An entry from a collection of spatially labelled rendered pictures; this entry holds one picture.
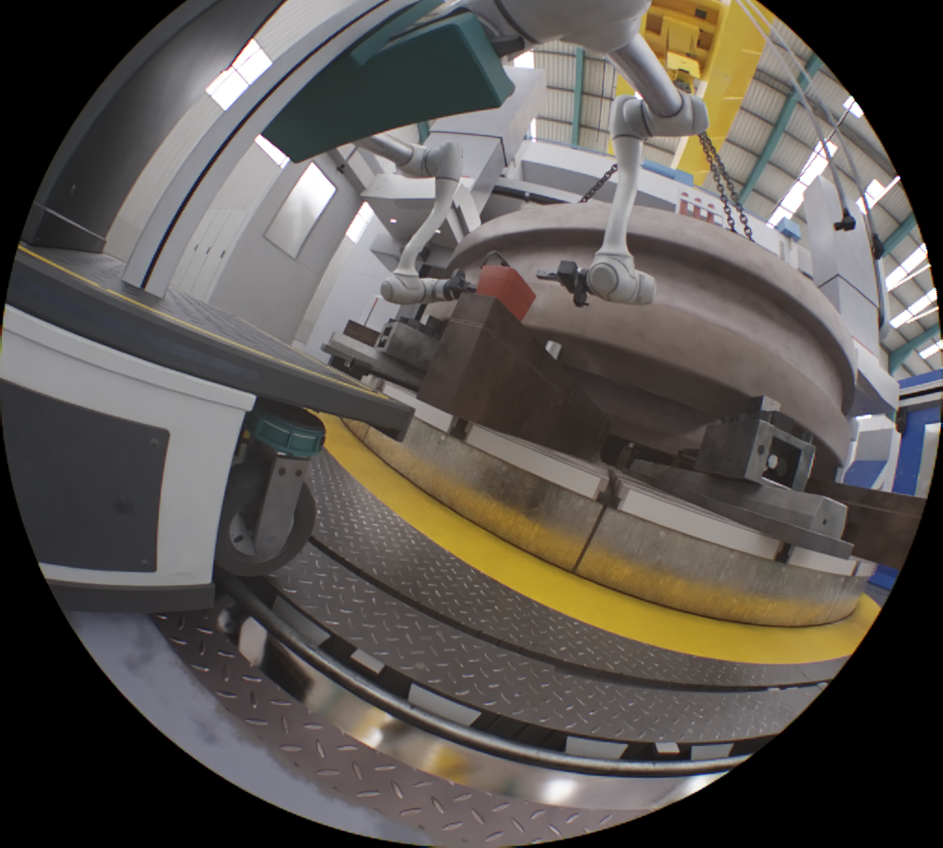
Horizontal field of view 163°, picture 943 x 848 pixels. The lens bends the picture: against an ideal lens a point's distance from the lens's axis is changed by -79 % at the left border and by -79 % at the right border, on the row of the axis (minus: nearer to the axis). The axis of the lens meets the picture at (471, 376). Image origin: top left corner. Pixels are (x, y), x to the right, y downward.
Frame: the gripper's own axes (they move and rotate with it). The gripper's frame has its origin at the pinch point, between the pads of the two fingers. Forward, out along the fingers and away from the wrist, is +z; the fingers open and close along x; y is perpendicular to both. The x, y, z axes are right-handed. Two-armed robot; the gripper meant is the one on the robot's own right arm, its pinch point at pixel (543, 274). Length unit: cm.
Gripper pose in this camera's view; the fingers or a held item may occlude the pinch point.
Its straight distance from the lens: 114.0
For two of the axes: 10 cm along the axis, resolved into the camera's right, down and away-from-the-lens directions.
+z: -7.6, -2.6, 6.0
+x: -5.3, -3.0, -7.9
